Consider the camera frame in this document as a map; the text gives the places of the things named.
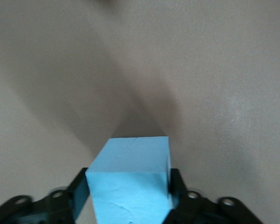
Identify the light blue foam cube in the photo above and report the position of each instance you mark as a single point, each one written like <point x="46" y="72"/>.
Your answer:
<point x="128" y="182"/>

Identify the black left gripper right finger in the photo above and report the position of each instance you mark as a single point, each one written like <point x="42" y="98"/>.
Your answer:
<point x="196" y="210"/>

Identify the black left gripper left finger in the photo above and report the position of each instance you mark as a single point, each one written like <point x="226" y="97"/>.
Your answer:
<point x="60" y="205"/>

